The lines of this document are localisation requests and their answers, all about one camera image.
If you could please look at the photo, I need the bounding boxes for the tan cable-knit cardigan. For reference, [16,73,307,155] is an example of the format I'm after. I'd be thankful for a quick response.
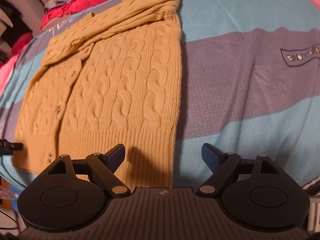
[13,0,182,188]

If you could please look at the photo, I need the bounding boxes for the red folded clothes pile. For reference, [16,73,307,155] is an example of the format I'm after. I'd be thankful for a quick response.
[11,33,33,55]

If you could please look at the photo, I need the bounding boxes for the dark hanging clothes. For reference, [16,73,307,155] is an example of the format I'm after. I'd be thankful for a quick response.
[1,0,33,47]

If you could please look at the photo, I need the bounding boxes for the pink red blanket under sheet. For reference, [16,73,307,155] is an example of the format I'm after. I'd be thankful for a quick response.
[0,54,19,96]

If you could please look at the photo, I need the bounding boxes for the blue grey patterned bedsheet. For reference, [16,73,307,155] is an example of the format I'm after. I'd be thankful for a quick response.
[1,0,319,189]

